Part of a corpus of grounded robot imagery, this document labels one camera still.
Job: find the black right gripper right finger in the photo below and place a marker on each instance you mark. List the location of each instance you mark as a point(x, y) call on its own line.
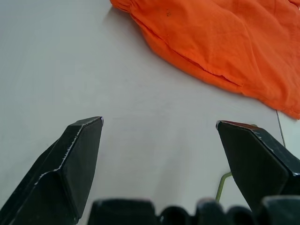
point(260, 164)

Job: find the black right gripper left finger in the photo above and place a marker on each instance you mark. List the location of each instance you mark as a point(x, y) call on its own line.
point(58, 178)

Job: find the orange shorts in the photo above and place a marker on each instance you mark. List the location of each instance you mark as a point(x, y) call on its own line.
point(222, 42)

